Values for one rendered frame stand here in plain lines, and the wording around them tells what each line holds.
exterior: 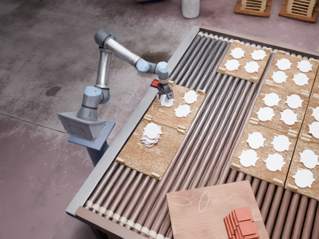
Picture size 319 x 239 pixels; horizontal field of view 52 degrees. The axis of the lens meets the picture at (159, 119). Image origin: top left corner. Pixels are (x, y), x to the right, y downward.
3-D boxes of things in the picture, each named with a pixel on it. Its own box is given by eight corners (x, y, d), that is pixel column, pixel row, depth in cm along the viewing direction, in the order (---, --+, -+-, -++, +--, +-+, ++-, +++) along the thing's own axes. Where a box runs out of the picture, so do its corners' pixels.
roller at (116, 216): (110, 223, 202) (108, 219, 198) (219, 39, 308) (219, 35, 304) (117, 226, 200) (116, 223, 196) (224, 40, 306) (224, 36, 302)
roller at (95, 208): (89, 213, 207) (88, 209, 203) (203, 35, 313) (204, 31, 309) (96, 216, 205) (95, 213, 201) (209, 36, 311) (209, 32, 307)
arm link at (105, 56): (87, 103, 243) (96, 28, 236) (97, 103, 257) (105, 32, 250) (102, 106, 239) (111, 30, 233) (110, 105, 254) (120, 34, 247)
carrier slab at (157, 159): (115, 161, 224) (115, 160, 223) (144, 119, 246) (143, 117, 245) (161, 181, 213) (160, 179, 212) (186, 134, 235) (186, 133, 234)
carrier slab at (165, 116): (143, 118, 247) (143, 117, 245) (166, 82, 269) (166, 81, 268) (186, 133, 236) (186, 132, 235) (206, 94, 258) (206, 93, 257)
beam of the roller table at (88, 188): (67, 214, 209) (64, 210, 204) (192, 30, 322) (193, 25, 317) (78, 219, 206) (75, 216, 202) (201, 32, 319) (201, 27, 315)
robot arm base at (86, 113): (72, 116, 231) (75, 103, 230) (82, 114, 246) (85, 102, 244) (91, 122, 228) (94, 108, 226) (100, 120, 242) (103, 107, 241)
